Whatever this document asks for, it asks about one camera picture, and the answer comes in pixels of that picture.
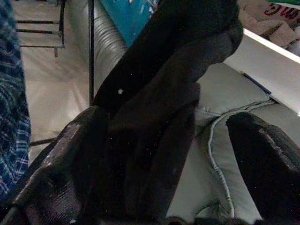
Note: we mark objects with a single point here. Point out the white plastic storage box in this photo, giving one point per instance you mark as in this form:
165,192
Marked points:
269,70

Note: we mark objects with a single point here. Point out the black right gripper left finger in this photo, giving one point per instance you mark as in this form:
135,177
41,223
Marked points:
54,168

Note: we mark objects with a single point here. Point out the grey green leather sofa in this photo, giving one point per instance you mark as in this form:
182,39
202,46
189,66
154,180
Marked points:
234,93

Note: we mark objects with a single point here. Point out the black metal drying rack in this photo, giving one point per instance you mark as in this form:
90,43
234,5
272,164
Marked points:
91,58

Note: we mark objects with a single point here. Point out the blue bag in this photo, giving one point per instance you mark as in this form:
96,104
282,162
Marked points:
126,18

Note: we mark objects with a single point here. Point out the black shirt with small logo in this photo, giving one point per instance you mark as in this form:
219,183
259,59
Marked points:
164,70

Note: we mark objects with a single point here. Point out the blue plaid shirt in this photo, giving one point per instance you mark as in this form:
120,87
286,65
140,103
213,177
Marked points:
11,93

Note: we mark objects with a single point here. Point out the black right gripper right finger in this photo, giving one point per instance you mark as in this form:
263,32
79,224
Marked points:
269,168

